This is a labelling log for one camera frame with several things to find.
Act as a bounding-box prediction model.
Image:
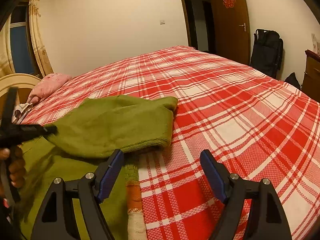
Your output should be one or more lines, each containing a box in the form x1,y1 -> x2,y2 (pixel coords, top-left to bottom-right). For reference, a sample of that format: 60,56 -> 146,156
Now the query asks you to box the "green knit sweater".
16,95 -> 177,239

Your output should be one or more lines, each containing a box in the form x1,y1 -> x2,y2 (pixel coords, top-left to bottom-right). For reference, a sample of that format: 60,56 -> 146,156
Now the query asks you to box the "person left hand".
1,146 -> 26,189

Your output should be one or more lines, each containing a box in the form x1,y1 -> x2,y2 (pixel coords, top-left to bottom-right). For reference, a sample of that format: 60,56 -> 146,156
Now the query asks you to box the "white brown patterned pillow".
12,103 -> 33,125

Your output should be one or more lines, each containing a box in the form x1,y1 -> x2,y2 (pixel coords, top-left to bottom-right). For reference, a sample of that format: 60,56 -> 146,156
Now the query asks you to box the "cream wooden headboard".
0,73 -> 41,106

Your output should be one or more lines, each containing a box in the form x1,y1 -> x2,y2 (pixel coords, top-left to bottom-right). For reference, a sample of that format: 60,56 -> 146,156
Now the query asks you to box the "pink floral pillow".
27,73 -> 72,105

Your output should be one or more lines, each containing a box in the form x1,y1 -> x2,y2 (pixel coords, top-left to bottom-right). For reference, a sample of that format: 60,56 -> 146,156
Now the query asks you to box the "beige curtain left panel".
0,15 -> 15,77

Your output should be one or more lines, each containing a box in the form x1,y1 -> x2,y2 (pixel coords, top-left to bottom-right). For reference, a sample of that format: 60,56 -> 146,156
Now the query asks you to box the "beige curtain panel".
0,15 -> 15,77
28,0 -> 53,77

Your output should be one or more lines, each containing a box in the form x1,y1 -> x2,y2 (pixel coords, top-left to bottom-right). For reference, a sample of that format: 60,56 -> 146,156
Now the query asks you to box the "dark window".
10,1 -> 36,75

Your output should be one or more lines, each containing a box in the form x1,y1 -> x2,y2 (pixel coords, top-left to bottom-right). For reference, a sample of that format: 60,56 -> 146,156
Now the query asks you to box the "beige curtain right panel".
28,0 -> 53,77

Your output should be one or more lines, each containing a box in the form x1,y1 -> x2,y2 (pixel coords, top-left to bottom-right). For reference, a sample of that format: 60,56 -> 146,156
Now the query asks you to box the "red white plaid bed sheet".
26,46 -> 319,239

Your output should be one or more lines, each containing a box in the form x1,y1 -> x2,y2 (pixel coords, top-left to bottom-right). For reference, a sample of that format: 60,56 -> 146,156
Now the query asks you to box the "brown wooden dresser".
302,50 -> 320,102

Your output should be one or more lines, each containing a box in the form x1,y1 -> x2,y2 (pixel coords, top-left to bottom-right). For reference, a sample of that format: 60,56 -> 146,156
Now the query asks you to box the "black bag on floor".
285,72 -> 301,90

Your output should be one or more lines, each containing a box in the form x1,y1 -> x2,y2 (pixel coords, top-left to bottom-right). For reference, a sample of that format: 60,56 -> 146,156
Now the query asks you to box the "black folded stroller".
250,29 -> 284,79

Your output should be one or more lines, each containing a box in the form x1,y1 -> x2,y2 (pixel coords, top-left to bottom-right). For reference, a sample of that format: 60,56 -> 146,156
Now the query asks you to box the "brown wooden door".
210,0 -> 251,64

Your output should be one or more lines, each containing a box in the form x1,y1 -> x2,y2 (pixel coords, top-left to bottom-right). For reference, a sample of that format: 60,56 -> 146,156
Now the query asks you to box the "red paper door decoration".
223,0 -> 236,9

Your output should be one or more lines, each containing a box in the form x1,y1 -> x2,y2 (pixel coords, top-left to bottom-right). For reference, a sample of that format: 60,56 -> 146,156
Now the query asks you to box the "metal door handle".
239,23 -> 247,32

